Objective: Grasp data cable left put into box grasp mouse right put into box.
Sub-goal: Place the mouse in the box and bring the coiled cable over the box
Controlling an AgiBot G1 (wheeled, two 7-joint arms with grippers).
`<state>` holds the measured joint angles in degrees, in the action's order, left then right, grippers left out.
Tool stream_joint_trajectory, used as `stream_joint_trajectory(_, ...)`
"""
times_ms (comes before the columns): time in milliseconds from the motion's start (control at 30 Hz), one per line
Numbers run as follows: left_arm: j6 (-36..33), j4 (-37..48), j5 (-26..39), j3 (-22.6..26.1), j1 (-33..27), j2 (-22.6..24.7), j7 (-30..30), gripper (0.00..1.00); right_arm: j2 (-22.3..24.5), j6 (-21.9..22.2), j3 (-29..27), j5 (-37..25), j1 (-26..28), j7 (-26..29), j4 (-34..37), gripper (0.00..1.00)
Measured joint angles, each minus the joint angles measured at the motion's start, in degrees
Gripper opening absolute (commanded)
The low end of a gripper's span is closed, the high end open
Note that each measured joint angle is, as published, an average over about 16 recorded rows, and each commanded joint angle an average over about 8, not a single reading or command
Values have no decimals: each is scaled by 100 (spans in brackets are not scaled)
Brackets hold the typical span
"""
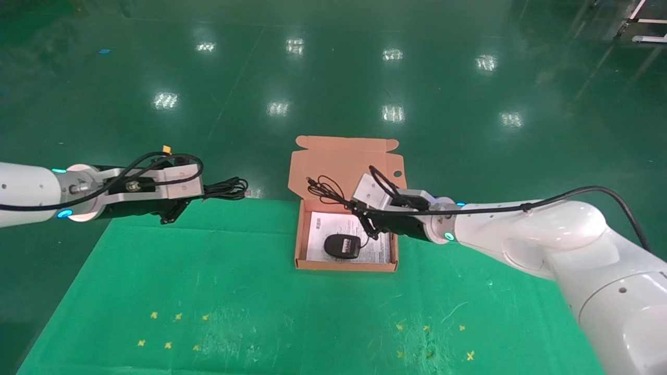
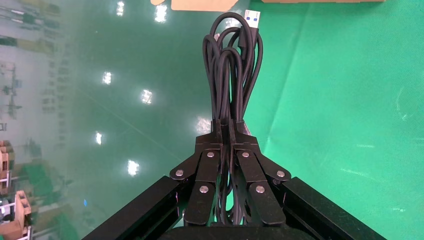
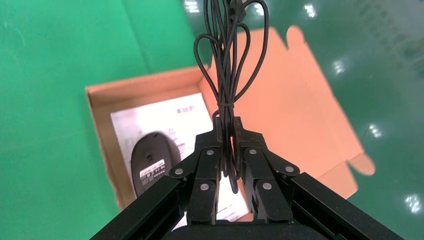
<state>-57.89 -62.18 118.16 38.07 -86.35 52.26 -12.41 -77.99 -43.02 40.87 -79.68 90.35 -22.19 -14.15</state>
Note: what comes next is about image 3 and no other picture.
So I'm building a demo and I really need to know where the black usb cable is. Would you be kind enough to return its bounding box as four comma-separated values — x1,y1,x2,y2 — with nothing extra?
130,0,270,199

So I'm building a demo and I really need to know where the green table cloth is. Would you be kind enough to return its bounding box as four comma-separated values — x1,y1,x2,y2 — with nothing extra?
0,0,208,240

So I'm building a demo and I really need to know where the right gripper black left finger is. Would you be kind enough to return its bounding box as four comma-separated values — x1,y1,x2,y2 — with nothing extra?
91,116,223,240

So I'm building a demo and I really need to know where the white printed instruction sheet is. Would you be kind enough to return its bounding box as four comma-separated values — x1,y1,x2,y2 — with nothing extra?
110,92,250,223

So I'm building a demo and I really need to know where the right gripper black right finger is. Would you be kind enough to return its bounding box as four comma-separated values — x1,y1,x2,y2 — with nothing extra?
232,115,406,240

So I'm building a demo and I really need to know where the open orange cardboard box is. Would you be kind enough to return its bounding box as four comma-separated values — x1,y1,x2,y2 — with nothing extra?
85,25,376,223

